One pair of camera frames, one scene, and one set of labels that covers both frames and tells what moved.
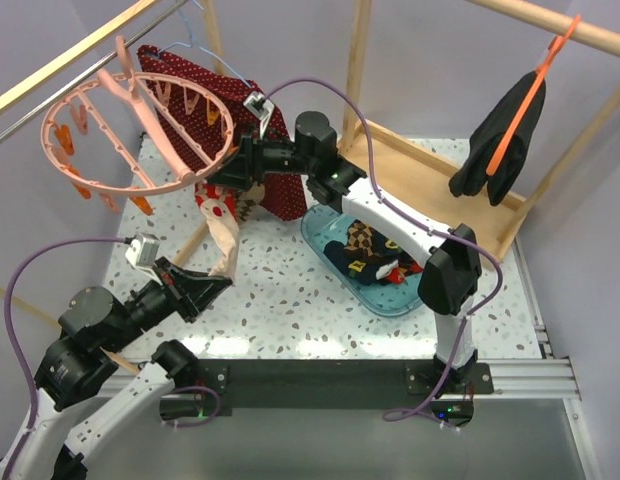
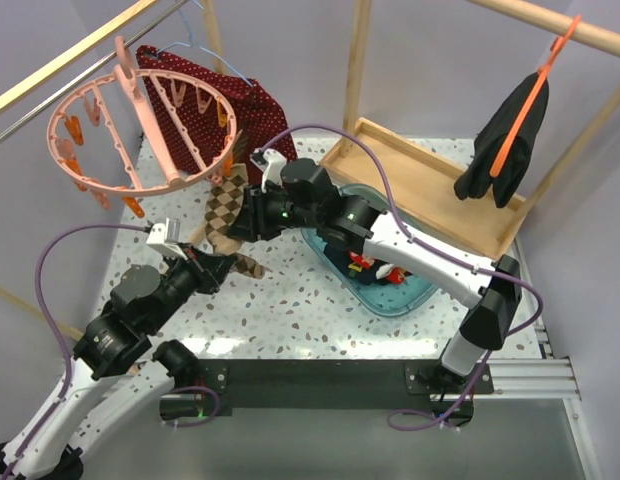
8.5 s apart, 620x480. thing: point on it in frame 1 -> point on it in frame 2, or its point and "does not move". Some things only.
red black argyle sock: x=397 y=275 does not move
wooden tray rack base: x=406 y=172 does not move
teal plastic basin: x=323 y=224 does not move
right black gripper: x=247 y=163 -> x=252 y=223
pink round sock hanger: x=130 y=135 does not move
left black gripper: x=191 y=292 -> x=211 y=269
